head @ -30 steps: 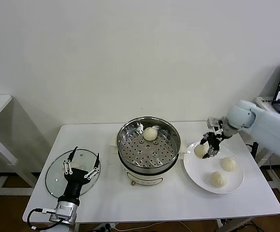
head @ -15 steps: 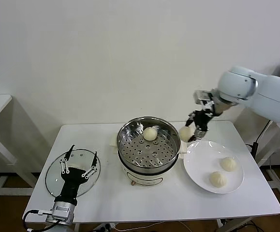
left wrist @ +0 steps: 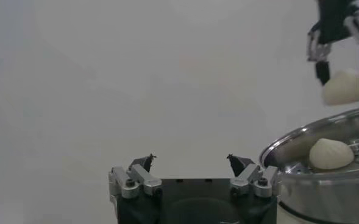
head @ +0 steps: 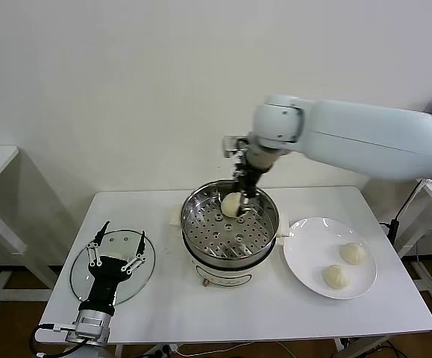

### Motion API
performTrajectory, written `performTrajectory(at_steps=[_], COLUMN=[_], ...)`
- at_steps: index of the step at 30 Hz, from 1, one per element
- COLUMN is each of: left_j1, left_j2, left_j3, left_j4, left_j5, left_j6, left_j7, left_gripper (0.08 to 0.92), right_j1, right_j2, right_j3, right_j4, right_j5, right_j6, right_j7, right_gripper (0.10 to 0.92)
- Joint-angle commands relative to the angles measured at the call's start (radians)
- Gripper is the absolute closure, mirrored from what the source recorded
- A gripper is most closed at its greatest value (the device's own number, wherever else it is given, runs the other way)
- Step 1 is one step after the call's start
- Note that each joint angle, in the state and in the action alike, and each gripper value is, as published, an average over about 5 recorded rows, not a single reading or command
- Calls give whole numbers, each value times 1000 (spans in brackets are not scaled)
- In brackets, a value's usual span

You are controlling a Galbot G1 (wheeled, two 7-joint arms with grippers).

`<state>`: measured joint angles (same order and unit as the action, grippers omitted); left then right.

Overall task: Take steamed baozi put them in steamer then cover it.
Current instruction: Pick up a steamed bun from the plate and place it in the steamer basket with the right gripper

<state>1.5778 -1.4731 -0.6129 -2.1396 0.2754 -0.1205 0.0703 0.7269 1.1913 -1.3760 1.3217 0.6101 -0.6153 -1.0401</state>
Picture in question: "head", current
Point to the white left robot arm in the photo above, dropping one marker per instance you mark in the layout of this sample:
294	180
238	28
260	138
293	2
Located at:
95	312

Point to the white electric cooker base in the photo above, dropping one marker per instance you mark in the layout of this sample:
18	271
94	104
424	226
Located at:
230	276

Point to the stainless steel steamer basket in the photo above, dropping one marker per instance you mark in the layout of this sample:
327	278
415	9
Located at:
200	216

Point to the round glass pot lid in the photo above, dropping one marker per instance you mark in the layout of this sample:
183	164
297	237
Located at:
83	268

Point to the white round plate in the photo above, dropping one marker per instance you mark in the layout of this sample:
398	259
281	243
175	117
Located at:
305	261

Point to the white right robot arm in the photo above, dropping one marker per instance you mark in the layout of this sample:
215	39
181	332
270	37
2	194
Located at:
368	130

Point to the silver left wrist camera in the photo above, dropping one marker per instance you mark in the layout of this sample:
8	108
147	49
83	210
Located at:
89	330

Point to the white steamed baozi bun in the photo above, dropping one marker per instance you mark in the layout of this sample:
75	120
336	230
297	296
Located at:
336	277
353	254
230	205

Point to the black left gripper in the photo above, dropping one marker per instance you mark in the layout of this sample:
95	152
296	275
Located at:
105	283

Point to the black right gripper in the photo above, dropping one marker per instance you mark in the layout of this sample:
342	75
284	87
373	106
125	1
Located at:
249	182

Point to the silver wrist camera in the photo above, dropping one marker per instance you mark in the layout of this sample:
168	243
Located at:
89	330
232	147

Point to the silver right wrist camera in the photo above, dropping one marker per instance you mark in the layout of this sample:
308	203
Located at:
232	147

